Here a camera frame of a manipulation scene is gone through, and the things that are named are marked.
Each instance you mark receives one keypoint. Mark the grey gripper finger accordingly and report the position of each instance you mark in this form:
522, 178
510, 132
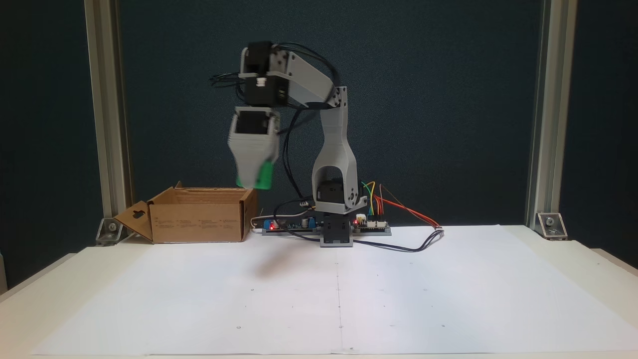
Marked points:
275, 153
249, 159

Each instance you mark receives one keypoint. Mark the green dice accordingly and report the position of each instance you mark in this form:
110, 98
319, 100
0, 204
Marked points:
265, 177

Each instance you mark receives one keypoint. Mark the blue circuit board red LED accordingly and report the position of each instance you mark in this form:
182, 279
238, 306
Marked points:
289, 225

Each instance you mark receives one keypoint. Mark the open cardboard box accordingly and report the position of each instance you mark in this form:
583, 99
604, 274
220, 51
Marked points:
194, 219

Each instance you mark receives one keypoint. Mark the large white paper sheet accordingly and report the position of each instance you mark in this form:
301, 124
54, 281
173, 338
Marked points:
398, 299

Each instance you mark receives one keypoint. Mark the aluminium frame post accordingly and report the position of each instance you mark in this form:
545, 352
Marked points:
551, 124
107, 124

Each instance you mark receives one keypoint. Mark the metal corner bracket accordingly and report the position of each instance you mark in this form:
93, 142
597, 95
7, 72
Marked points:
110, 230
551, 224

